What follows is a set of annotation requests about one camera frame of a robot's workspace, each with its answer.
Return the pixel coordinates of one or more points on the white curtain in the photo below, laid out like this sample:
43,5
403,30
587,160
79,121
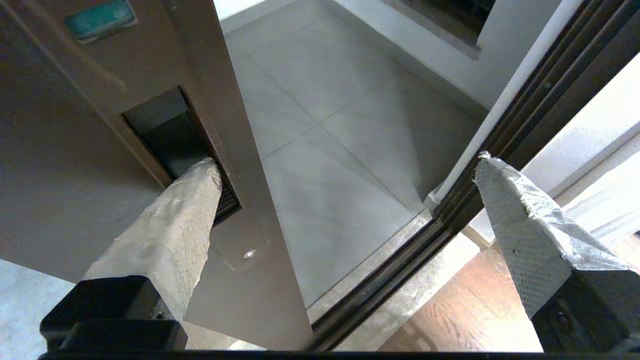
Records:
605,210

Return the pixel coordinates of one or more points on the brown framed sliding glass door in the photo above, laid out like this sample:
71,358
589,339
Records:
75,175

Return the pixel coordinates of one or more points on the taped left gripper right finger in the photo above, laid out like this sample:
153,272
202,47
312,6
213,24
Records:
530,235

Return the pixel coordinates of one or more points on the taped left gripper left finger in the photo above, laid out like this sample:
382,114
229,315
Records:
160,240

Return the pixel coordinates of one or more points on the short grey stone sill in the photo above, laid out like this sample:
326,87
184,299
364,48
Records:
440,32

